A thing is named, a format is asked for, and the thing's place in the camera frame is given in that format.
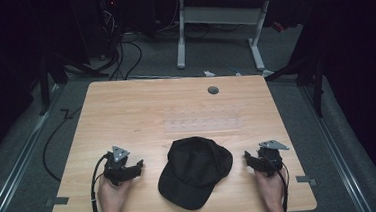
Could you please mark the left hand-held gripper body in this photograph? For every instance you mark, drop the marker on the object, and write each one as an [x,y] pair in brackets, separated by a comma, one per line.
[115,166]

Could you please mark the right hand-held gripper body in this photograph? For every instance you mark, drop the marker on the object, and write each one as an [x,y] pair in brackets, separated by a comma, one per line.
[270,158]

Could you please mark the black baseball cap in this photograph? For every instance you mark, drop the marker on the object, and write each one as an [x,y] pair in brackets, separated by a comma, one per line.
[194,172]

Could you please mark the person's right hand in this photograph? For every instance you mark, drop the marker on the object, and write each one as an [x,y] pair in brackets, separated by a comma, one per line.
[271,190]

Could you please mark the person's left hand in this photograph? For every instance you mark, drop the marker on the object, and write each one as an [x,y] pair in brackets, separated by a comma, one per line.
[112,199]

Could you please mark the grey tape strip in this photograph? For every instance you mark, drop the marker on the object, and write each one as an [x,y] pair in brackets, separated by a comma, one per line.
[305,179]

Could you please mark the black metal stand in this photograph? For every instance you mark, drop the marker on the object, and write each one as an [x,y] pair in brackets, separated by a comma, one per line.
[310,74]
[49,82]

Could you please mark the small white floor object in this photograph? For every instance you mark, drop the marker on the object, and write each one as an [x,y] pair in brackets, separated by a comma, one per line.
[208,73]

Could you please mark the small red object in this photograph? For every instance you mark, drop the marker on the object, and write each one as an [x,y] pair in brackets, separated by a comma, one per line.
[278,26]

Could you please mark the white-framed wooden desk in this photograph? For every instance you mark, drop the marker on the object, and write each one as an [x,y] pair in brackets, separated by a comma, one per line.
[218,15]

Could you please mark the metal floor rail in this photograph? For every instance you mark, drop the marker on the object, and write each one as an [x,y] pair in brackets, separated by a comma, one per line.
[16,158]
[332,149]

